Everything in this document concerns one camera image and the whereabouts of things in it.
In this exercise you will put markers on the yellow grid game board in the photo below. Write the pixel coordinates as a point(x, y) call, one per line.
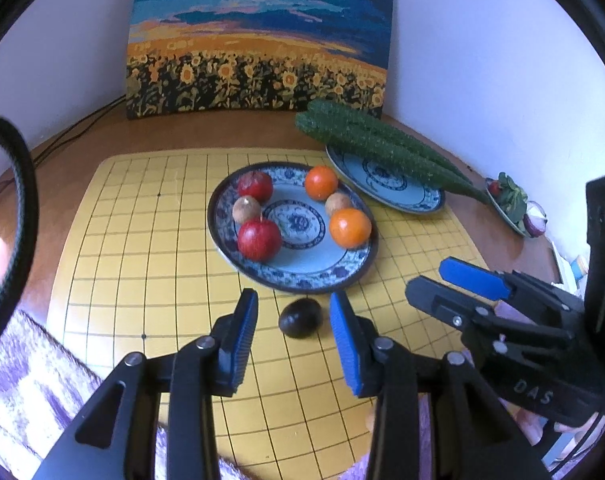
point(132, 240)

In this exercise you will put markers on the small tan potato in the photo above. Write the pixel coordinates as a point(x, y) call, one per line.
point(338, 204)

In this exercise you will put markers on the dark purple plum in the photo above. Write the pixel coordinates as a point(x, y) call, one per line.
point(301, 318)

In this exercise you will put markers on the small red tomato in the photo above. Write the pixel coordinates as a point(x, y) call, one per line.
point(494, 188)

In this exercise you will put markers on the purple onion piece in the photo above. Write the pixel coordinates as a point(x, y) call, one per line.
point(536, 220)

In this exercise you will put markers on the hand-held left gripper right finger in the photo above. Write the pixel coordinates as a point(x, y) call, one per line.
point(347, 345)

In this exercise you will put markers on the small blue patterned plate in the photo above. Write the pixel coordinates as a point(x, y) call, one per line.
point(382, 187)

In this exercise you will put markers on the brown kiwi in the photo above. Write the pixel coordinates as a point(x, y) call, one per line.
point(246, 210)

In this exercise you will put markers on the sunflower field painting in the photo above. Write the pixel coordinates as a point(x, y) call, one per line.
point(262, 35)

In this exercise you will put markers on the large blue patterned plate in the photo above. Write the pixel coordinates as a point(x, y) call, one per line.
point(302, 260)

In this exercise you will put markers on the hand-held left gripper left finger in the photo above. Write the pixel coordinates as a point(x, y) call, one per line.
point(245, 340)

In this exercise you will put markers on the green cucumber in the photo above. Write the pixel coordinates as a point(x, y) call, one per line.
point(362, 119)
point(382, 152)

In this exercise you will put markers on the dish of green leaves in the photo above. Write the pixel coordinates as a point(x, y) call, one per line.
point(514, 200)

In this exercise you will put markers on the orange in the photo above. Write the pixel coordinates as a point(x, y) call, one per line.
point(321, 183)
point(351, 228)

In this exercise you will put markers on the shiny red apple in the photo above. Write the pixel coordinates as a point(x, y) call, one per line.
point(259, 240)

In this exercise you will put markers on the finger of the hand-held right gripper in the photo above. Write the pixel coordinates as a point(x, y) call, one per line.
point(447, 305)
point(475, 276)

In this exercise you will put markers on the wrinkled red apple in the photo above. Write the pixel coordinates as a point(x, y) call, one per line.
point(256, 187)

